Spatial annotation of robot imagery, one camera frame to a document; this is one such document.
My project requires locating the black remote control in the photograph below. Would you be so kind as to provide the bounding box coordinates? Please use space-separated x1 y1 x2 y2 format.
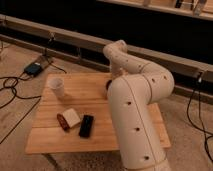
79 115 94 138

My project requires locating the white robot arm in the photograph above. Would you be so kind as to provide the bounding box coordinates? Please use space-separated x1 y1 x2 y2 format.
103 40 174 171

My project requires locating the wooden board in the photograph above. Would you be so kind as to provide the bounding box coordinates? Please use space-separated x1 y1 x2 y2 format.
26 73 170 154

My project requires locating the dark red small object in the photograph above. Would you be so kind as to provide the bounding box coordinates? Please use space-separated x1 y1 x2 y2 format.
57 114 70 131

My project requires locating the white box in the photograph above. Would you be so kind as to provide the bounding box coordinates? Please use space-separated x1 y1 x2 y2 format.
62 108 80 128

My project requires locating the black cable on floor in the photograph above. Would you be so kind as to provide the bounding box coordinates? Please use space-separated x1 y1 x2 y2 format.
0 63 68 145

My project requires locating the black cable at right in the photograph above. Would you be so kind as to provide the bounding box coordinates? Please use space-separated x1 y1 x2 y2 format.
185 71 213 164

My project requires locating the dark red ceramic bowl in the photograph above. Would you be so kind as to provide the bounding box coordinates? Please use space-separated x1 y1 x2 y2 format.
106 80 112 90

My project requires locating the translucent plastic cup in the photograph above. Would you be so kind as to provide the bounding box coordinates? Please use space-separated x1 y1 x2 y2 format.
48 78 64 98

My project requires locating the black power adapter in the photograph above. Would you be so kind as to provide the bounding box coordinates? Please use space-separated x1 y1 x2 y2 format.
24 63 42 76

